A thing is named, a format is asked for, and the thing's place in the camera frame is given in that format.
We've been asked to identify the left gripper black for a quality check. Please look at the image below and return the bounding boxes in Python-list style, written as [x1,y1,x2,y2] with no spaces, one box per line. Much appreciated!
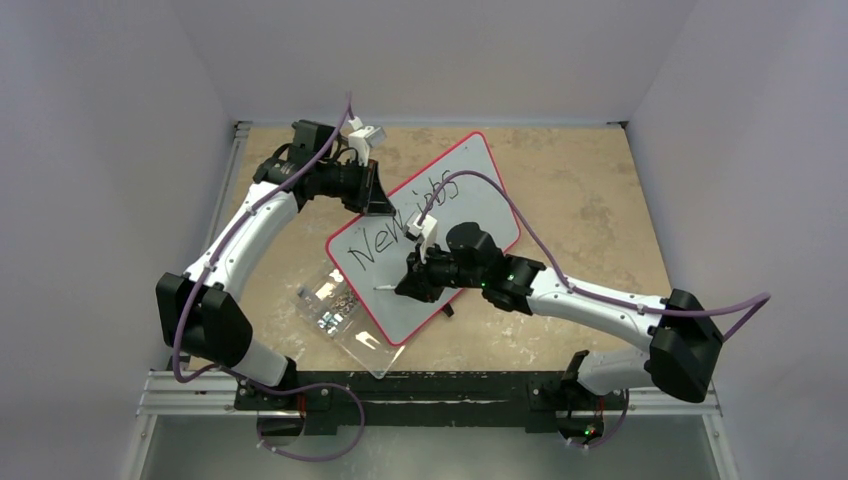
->
[316,156,394,215]

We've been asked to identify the pink framed whiteboard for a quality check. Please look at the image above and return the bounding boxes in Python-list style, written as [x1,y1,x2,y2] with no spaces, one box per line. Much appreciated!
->
[325,131,523,349]

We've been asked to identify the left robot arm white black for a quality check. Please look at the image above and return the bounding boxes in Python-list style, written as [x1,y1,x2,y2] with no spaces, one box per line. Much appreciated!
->
[155,113,396,409]

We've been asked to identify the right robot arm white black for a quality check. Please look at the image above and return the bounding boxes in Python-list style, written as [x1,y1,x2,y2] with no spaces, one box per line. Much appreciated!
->
[393,221,724,407]

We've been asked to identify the clear plastic screw box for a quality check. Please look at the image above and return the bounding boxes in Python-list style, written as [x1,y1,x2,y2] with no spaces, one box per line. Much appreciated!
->
[294,260,404,380]

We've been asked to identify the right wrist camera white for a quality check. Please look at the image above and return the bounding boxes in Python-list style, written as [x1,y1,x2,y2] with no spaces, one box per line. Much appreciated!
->
[403,213,437,264]

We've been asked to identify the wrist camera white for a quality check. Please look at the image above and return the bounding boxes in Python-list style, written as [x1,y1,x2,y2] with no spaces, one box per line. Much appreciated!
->
[403,213,437,264]
[347,116,387,165]

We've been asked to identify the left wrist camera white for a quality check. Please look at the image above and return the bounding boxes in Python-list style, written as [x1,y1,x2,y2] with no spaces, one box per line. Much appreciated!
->
[347,116,387,165]

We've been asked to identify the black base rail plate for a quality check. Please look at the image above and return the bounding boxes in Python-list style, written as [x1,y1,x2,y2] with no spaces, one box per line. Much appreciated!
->
[234,371,628,439]

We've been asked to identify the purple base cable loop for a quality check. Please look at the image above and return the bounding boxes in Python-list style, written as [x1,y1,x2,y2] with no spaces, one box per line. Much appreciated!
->
[256,378,366,464]

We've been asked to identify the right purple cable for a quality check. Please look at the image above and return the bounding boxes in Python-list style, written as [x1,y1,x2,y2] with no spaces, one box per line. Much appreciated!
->
[413,169,772,343]

